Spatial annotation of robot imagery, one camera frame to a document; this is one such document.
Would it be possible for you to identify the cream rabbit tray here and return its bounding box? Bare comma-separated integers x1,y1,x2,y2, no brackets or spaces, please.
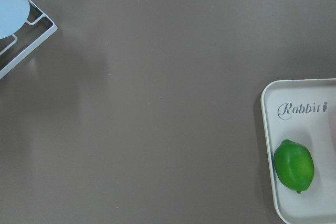
260,79,335,223

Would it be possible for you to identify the green lime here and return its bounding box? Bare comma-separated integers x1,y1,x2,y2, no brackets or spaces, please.
273,139,314,194

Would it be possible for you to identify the light blue cup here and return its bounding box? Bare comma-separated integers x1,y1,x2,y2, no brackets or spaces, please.
0,0,30,39

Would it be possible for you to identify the white wire cup rack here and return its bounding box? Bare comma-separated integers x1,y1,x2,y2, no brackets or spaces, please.
1,0,58,78

